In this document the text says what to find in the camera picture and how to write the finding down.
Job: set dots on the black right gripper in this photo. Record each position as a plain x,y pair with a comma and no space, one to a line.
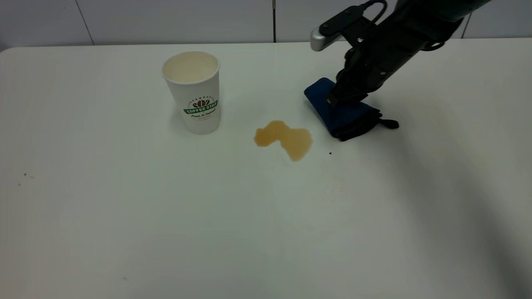
374,58

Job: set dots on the blue black-edged cleaning cloth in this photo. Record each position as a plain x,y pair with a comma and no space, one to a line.
345,118

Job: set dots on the white paper coffee cup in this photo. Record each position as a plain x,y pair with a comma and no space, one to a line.
195,99

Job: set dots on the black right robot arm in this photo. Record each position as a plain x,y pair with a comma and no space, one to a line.
436,16

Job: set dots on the brown coffee spill puddle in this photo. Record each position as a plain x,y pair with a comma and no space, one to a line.
289,140

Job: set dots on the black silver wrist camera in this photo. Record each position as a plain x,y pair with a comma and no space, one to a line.
336,25

